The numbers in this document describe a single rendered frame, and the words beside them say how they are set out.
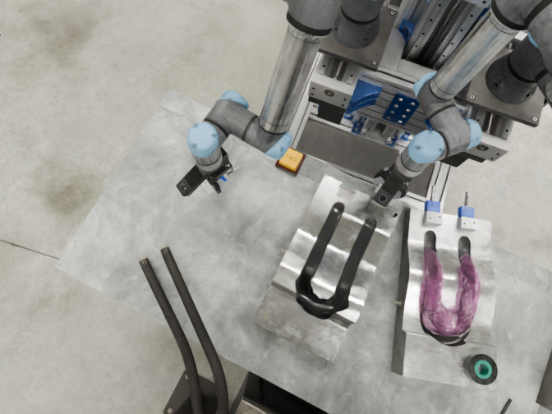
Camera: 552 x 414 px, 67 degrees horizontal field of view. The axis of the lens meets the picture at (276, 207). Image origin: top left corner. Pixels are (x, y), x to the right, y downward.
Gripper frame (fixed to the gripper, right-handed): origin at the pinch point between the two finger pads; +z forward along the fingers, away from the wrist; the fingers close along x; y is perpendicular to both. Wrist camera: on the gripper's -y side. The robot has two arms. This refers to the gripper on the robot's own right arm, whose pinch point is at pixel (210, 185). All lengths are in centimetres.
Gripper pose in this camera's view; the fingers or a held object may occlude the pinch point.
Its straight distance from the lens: 136.2
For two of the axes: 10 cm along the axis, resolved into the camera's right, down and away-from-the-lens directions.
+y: 7.9, -5.9, 1.8
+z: -0.4, 2.6, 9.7
